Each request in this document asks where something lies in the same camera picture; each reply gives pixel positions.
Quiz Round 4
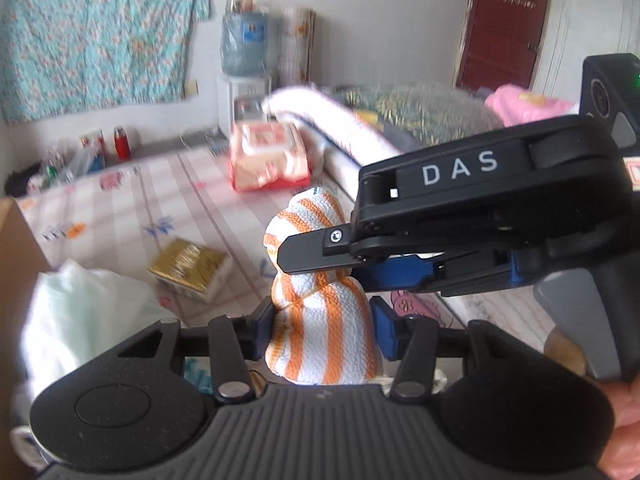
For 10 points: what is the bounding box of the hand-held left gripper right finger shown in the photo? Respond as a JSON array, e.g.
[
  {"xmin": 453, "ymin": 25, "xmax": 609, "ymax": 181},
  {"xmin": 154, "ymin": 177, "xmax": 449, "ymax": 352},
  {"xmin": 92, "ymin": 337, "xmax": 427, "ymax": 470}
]
[{"xmin": 369, "ymin": 296, "xmax": 507, "ymax": 404}]

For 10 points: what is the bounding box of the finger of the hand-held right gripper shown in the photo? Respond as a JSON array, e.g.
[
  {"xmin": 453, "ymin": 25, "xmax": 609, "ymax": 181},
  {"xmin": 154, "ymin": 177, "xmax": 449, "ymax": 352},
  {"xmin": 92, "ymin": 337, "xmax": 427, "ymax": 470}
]
[
  {"xmin": 276, "ymin": 225, "xmax": 362, "ymax": 276},
  {"xmin": 357, "ymin": 254, "xmax": 449, "ymax": 294}
]

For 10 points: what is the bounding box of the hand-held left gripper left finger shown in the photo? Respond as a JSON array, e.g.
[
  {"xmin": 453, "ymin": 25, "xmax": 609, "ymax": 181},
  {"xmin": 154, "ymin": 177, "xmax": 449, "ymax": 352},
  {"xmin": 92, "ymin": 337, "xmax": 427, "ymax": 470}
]
[{"xmin": 117, "ymin": 303, "xmax": 276, "ymax": 404}]

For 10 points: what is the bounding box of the orange striped white towel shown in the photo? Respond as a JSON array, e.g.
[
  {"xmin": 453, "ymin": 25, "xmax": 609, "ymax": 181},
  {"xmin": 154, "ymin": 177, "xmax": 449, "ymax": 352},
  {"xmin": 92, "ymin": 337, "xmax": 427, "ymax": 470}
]
[{"xmin": 263, "ymin": 186, "xmax": 389, "ymax": 387}]

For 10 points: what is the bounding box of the brown cardboard box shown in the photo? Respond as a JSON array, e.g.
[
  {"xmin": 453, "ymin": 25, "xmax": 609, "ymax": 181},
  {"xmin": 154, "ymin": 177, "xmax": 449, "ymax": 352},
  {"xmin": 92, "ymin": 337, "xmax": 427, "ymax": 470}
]
[{"xmin": 0, "ymin": 197, "xmax": 54, "ymax": 480}]

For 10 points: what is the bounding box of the person's right hand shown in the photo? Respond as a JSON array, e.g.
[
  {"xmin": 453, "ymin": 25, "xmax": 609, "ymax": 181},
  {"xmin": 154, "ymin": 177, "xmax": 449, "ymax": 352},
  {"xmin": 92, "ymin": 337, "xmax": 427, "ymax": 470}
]
[{"xmin": 542, "ymin": 330, "xmax": 640, "ymax": 479}]

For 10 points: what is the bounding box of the white folded quilt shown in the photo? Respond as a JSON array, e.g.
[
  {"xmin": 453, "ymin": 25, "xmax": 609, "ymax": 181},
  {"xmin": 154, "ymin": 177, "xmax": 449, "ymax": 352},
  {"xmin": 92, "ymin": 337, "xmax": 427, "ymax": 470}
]
[{"xmin": 320, "ymin": 145, "xmax": 367, "ymax": 202}]

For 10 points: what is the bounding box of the pink pillow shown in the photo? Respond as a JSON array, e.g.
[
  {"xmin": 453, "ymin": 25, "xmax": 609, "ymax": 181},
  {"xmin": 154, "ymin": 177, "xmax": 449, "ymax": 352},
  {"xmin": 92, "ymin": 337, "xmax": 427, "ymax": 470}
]
[{"xmin": 484, "ymin": 85, "xmax": 576, "ymax": 129}]

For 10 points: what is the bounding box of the gold tissue packet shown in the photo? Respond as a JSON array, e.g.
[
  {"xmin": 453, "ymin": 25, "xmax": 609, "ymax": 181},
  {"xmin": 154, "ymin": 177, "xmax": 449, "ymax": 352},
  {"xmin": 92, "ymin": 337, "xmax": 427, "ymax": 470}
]
[{"xmin": 147, "ymin": 237, "xmax": 234, "ymax": 304}]

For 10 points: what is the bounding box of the pink wet wipes pack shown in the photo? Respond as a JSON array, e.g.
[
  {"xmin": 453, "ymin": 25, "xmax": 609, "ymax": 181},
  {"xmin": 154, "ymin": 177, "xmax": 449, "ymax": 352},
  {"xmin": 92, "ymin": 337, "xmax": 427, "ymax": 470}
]
[{"xmin": 229, "ymin": 121, "xmax": 312, "ymax": 194}]

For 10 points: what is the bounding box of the green leaf pattern pillow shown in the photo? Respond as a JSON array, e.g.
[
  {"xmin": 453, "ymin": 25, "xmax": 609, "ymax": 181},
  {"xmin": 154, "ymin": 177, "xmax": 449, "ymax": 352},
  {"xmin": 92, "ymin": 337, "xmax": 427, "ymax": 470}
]
[{"xmin": 332, "ymin": 80, "xmax": 504, "ymax": 149}]

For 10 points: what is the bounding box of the white checked blanket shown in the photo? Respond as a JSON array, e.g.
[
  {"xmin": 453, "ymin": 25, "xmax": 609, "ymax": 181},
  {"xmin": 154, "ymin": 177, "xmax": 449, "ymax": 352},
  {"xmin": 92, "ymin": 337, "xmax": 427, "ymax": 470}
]
[{"xmin": 262, "ymin": 86, "xmax": 401, "ymax": 166}]

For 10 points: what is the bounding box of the dark red door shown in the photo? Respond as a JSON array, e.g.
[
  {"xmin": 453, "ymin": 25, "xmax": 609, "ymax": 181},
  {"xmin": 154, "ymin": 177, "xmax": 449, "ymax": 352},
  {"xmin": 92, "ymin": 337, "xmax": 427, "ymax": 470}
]
[{"xmin": 455, "ymin": 0, "xmax": 556, "ymax": 94}]

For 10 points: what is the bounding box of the white plastic bag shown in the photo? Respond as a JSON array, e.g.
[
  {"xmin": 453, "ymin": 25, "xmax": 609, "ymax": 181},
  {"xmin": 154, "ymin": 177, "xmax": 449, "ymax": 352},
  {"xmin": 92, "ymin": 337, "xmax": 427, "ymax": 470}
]
[{"xmin": 10, "ymin": 258, "xmax": 212, "ymax": 462}]

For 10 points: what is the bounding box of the rolled floral mat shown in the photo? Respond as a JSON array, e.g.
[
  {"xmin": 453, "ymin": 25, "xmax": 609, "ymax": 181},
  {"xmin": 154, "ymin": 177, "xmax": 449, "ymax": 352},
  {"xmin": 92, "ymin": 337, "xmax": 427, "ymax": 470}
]
[{"xmin": 277, "ymin": 6, "xmax": 317, "ymax": 89}]

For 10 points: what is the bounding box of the red thermos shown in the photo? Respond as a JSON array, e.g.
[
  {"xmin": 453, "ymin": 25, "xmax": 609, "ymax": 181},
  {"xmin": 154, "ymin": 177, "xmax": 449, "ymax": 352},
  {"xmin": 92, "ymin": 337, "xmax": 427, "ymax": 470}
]
[{"xmin": 113, "ymin": 126, "xmax": 133, "ymax": 162}]

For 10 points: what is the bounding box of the pink plastic bottle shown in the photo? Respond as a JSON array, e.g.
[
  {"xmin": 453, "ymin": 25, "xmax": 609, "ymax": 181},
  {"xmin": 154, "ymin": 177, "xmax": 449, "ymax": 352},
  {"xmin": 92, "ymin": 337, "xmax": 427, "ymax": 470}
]
[{"xmin": 227, "ymin": 0, "xmax": 266, "ymax": 16}]

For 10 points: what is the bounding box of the black cloth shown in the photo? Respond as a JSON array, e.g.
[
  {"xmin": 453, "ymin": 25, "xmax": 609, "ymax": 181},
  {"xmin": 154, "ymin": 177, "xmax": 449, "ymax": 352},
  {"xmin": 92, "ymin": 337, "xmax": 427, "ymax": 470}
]
[{"xmin": 4, "ymin": 160, "xmax": 44, "ymax": 199}]

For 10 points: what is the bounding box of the teal floral wall cloth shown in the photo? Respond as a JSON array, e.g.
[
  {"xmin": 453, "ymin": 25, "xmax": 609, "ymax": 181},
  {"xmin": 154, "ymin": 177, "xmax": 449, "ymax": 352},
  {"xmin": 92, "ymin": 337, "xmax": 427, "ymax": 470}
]
[{"xmin": 0, "ymin": 0, "xmax": 211, "ymax": 124}]

